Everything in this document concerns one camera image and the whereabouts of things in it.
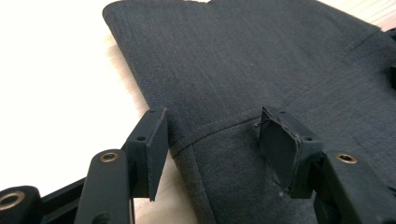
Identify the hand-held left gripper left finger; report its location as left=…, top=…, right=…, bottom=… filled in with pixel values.
left=123, top=106, right=171, bottom=203

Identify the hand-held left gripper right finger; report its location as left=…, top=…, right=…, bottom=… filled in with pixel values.
left=254, top=105, right=325, bottom=201

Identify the black pleated skirt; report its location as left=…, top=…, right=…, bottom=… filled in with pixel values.
left=102, top=0, right=396, bottom=224

